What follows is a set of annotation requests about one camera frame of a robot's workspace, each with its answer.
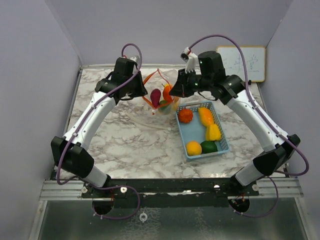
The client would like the clear zip top bag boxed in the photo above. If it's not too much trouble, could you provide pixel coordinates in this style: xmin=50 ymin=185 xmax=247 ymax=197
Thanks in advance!
xmin=142 ymin=68 xmax=180 ymax=116

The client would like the orange tomato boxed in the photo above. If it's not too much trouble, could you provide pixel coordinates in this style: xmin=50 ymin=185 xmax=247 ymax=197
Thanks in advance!
xmin=162 ymin=84 xmax=173 ymax=102

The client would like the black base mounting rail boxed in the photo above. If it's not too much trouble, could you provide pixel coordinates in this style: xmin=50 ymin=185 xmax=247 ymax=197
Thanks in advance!
xmin=81 ymin=178 xmax=259 ymax=209

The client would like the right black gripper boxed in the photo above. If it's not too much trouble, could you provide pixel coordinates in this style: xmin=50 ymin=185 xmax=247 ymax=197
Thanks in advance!
xmin=169 ymin=67 xmax=212 ymax=98

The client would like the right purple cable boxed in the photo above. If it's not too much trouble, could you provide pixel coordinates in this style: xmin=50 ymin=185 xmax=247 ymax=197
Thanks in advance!
xmin=184 ymin=34 xmax=310 ymax=218

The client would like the green yellow mango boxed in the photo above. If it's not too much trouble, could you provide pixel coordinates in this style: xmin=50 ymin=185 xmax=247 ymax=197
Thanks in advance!
xmin=158 ymin=99 xmax=171 ymax=114

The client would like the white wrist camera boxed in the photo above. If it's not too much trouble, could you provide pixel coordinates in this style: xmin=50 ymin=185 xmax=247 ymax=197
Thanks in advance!
xmin=180 ymin=47 xmax=199 ymax=74
xmin=129 ymin=55 xmax=140 ymax=64

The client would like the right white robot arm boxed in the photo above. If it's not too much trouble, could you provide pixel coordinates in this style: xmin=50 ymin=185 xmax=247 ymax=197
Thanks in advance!
xmin=169 ymin=48 xmax=301 ymax=196

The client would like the small whiteboard with writing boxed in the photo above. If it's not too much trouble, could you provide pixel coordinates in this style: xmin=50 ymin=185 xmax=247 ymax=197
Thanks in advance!
xmin=216 ymin=46 xmax=266 ymax=83

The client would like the yellow bell pepper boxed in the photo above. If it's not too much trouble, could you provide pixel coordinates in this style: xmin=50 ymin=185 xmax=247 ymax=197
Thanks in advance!
xmin=205 ymin=124 xmax=222 ymax=141

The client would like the light blue plastic basket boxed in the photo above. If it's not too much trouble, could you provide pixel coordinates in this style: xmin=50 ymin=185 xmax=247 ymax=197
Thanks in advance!
xmin=175 ymin=100 xmax=230 ymax=161

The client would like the purple sweet potato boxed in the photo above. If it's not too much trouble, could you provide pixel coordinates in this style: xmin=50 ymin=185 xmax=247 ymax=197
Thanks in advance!
xmin=150 ymin=88 xmax=162 ymax=108

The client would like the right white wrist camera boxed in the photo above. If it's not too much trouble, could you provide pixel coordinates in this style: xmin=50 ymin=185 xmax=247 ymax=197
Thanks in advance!
xmin=180 ymin=47 xmax=199 ymax=74

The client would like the orange bell pepper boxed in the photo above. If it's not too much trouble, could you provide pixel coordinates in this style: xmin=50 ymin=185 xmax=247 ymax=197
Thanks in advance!
xmin=198 ymin=107 xmax=215 ymax=127

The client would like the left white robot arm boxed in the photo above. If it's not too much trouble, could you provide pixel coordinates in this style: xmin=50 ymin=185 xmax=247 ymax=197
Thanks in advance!
xmin=50 ymin=57 xmax=148 ymax=198

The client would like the bumpy red orange tangerine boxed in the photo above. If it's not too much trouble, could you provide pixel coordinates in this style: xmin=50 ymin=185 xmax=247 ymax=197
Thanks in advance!
xmin=178 ymin=108 xmax=193 ymax=124

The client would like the purple cable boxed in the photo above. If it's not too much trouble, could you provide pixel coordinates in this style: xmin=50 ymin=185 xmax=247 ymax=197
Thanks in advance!
xmin=56 ymin=43 xmax=143 ymax=221
xmin=184 ymin=34 xmax=310 ymax=218

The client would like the green avocado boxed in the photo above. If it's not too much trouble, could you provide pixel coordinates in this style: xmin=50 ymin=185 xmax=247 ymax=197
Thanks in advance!
xmin=200 ymin=140 xmax=218 ymax=154

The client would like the yellow orange peach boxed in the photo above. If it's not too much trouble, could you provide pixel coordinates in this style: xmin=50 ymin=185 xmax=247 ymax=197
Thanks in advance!
xmin=185 ymin=141 xmax=202 ymax=156

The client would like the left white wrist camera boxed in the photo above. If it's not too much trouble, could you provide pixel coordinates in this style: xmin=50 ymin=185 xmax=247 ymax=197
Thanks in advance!
xmin=129 ymin=55 xmax=140 ymax=64

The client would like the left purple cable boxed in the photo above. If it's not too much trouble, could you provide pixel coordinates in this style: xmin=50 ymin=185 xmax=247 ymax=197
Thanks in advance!
xmin=56 ymin=43 xmax=143 ymax=221

